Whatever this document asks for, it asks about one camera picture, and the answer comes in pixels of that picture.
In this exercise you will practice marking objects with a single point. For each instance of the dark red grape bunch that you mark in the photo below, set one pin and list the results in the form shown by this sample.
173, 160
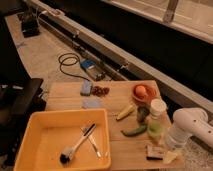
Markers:
100, 91

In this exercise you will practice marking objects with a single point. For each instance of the black chair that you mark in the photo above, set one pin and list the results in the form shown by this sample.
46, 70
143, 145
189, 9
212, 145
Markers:
16, 106

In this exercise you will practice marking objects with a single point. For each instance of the black head white brush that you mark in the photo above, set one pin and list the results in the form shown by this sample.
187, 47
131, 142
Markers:
69, 151

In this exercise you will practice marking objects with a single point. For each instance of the orange egg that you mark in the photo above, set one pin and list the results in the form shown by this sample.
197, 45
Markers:
140, 91

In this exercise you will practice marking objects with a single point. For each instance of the green chili pepper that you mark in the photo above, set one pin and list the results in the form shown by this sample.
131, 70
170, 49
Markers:
139, 130

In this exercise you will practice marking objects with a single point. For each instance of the yellow plastic tray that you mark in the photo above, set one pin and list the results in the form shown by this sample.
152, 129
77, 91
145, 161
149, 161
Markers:
49, 133

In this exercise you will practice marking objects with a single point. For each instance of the blue sponge block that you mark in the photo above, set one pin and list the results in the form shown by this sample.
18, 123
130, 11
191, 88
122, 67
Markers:
86, 88

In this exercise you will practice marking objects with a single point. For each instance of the orange bowl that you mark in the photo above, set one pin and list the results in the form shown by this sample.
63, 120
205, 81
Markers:
151, 93

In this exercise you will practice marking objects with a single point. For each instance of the black box device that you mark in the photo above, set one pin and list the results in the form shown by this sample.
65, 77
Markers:
29, 25

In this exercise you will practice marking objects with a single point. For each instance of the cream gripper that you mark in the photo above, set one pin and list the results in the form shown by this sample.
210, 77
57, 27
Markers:
171, 156

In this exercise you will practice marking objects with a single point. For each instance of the clear plastic piece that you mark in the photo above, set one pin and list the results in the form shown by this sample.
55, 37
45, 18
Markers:
91, 103

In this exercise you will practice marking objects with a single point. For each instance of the dark green can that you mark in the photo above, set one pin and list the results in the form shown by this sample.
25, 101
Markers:
142, 113

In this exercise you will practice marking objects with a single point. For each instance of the blue grey device box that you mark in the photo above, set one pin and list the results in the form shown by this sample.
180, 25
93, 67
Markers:
92, 69

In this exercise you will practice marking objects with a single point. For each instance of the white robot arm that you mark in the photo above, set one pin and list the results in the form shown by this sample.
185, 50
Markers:
187, 122

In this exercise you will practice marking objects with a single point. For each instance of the wooden board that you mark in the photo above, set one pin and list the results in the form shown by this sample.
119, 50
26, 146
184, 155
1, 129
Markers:
127, 154

